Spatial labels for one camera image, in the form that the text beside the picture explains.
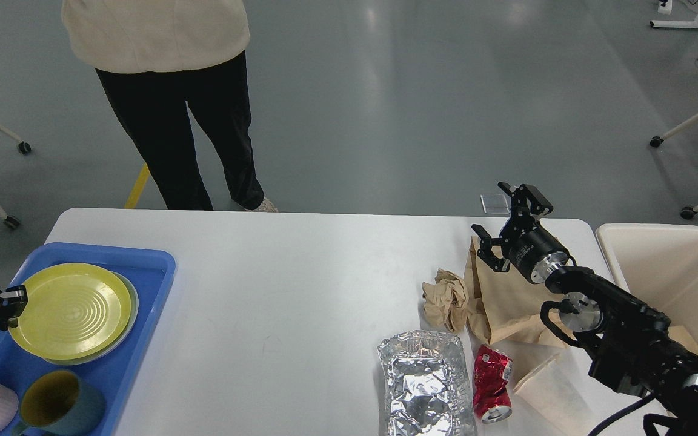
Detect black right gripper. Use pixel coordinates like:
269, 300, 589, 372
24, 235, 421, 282
471, 182, 570, 284

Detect yellow plastic plate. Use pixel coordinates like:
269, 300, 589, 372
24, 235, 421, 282
8, 263, 130, 359

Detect dark teal mug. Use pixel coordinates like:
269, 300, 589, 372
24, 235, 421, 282
9, 370, 106, 435

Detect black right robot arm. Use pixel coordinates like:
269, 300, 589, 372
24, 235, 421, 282
473, 182, 698, 435

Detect brown paper bag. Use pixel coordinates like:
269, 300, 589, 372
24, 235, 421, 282
464, 236, 567, 348

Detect crumpled brown paper ball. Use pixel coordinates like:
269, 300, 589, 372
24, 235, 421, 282
422, 269, 468, 334

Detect pale green plate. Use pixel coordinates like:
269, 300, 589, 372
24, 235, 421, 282
42, 271, 139, 365

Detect blue plastic tray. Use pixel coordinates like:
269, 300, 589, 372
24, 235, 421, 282
0, 242, 176, 435

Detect white paper cup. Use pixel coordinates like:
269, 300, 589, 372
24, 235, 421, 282
513, 354, 599, 435

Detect crushed red soda can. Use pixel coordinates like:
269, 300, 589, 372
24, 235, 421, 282
473, 345, 513, 424

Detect beige plastic bin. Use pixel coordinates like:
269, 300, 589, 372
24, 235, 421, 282
596, 223, 698, 348

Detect aluminium foil tray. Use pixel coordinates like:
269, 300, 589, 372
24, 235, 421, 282
377, 329, 477, 435

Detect person in black trousers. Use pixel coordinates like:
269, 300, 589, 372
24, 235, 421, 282
61, 1, 276, 213

